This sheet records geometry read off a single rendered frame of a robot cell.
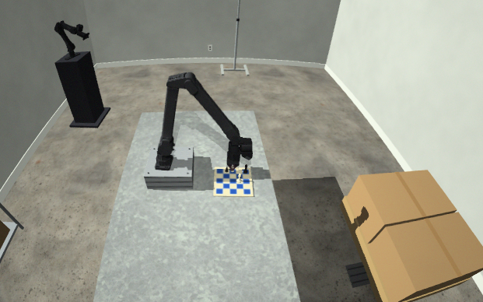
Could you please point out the blue and cream chessboard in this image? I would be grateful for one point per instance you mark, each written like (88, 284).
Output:
(226, 184)

